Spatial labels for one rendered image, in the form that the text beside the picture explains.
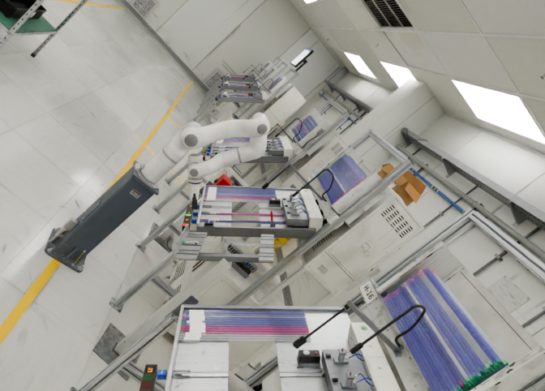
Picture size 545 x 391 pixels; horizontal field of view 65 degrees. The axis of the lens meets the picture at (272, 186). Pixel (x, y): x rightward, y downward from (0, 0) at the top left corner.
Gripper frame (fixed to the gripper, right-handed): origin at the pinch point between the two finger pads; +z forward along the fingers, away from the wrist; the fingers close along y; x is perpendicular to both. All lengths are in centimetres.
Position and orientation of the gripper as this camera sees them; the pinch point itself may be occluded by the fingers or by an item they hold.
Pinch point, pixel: (195, 205)
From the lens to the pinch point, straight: 262.2
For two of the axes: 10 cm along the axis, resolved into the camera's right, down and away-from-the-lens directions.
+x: 9.9, 0.4, 1.2
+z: -0.8, 9.4, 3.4
